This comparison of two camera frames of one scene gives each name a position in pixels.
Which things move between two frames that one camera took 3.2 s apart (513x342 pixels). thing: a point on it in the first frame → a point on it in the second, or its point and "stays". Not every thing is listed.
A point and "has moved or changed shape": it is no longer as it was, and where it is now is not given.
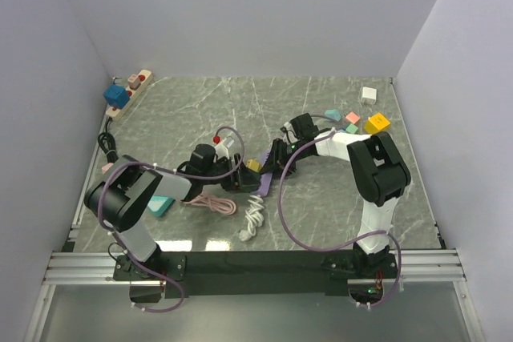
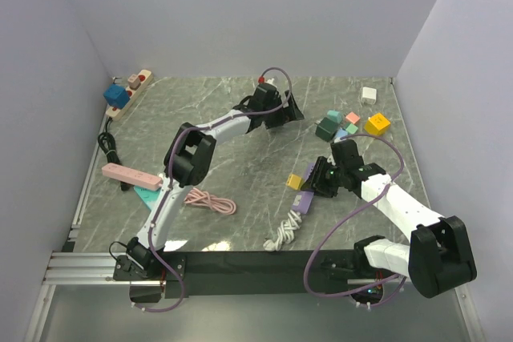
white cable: (254, 216) → (285, 232)
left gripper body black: (224, 166) → (272, 109)
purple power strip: (265, 179) → (302, 199)
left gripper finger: (236, 159) → (295, 112)
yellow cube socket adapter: (377, 123) stays
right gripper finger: (276, 158) → (316, 175)
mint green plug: (352, 128) stays
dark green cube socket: (251, 181) → (326, 129)
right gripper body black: (298, 155) → (333, 176)
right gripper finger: (292, 168) → (325, 190)
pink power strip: (219, 204) has moved or changed shape
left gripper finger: (234, 183) → (280, 119)
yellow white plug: (252, 164) → (293, 181)
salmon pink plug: (353, 117) stays
